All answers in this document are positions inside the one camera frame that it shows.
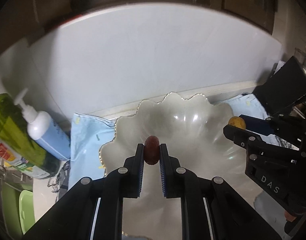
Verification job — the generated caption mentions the small brown longan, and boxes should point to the small brown longan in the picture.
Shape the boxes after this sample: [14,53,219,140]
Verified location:
[228,116,246,130]

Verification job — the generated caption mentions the red jujube date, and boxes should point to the red jujube date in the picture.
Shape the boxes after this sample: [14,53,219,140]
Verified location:
[144,135,160,165]

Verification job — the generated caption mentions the person right hand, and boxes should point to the person right hand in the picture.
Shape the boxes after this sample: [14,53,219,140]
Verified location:
[284,211,297,222]

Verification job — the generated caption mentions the black white plaid cloth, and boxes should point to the black white plaid cloth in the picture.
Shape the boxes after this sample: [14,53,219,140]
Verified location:
[47,161,70,202]

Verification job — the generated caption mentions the white scalloped ceramic bowl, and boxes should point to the white scalloped ceramic bowl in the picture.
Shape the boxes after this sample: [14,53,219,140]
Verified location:
[100,93,261,239]

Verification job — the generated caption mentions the black knife block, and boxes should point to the black knife block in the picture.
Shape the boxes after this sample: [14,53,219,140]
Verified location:
[253,56,306,116]

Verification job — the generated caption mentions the green plastic basin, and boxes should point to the green plastic basin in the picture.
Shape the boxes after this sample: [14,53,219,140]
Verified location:
[1,185,35,239]

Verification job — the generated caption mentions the light blue patterned cloth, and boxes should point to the light blue patterned cloth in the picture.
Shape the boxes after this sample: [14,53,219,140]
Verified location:
[68,93,299,240]

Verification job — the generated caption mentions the blue white pump bottle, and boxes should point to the blue white pump bottle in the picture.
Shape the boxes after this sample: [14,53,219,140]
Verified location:
[14,88,71,161]

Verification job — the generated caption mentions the green dish soap bottle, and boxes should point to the green dish soap bottle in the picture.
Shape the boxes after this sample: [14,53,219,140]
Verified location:
[0,93,60,179]

